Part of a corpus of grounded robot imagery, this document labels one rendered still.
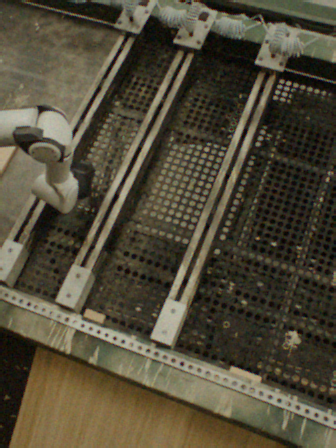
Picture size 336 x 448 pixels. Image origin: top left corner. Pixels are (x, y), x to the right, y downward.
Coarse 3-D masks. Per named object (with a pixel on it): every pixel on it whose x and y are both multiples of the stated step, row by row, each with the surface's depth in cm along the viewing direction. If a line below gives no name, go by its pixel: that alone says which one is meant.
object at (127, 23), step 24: (120, 24) 206; (120, 48) 207; (120, 72) 205; (96, 96) 201; (96, 120) 198; (72, 144) 189; (72, 168) 192; (24, 216) 179; (48, 216) 185; (24, 240) 175; (0, 264) 172
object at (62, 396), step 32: (32, 384) 192; (64, 384) 189; (96, 384) 186; (128, 384) 184; (32, 416) 192; (64, 416) 190; (96, 416) 187; (128, 416) 184; (160, 416) 182; (192, 416) 179
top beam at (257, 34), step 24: (24, 0) 229; (48, 0) 223; (96, 0) 214; (168, 0) 211; (144, 24) 214; (264, 24) 203; (216, 48) 211; (240, 48) 206; (312, 48) 197; (312, 72) 202
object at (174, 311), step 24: (264, 48) 197; (264, 72) 197; (264, 96) 193; (240, 144) 189; (240, 168) 182; (216, 192) 178; (216, 216) 175; (192, 240) 172; (192, 264) 172; (192, 288) 165; (168, 312) 162; (168, 336) 159
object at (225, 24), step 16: (112, 0) 199; (128, 0) 197; (224, 0) 189; (240, 0) 187; (160, 16) 195; (176, 16) 193; (288, 16) 184; (304, 16) 183; (240, 32) 189; (272, 48) 188; (288, 48) 185
